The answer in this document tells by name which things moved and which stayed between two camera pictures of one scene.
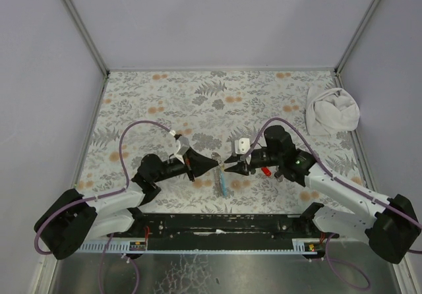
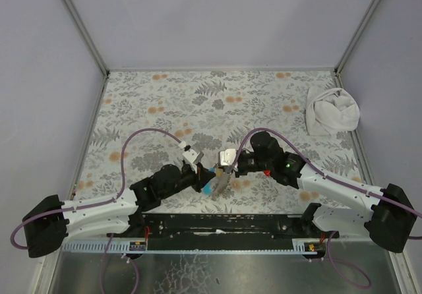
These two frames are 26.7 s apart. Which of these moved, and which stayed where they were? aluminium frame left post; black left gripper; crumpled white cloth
Moved: black left gripper
Stayed: crumpled white cloth; aluminium frame left post
